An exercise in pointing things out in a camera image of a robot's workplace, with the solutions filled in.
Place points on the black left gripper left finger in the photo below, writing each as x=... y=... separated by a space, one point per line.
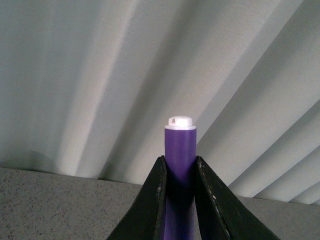
x=145 y=219

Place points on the purple highlighter pen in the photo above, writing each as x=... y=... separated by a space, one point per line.
x=180 y=138

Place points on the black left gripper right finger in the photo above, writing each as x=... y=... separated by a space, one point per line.
x=221 y=215

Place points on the white pleated curtain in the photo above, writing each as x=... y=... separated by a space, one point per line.
x=87 y=87

